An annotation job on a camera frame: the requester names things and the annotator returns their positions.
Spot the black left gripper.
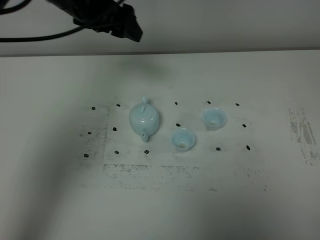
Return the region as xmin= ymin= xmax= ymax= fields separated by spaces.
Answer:
xmin=50 ymin=0 xmax=143 ymax=42

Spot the light blue porcelain teapot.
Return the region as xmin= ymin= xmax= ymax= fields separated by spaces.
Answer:
xmin=129 ymin=96 xmax=160 ymax=142

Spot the light blue teacup near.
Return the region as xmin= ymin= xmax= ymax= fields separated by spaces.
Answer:
xmin=171 ymin=128 xmax=196 ymax=153

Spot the light blue teacup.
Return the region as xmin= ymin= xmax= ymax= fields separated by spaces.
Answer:
xmin=171 ymin=128 xmax=196 ymax=153
xmin=202 ymin=107 xmax=227 ymax=131

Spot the light blue teacup far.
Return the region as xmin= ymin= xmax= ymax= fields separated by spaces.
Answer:
xmin=202 ymin=107 xmax=227 ymax=131

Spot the black left camera cable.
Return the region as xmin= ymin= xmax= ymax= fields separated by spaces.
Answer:
xmin=0 ymin=0 xmax=126 ymax=43

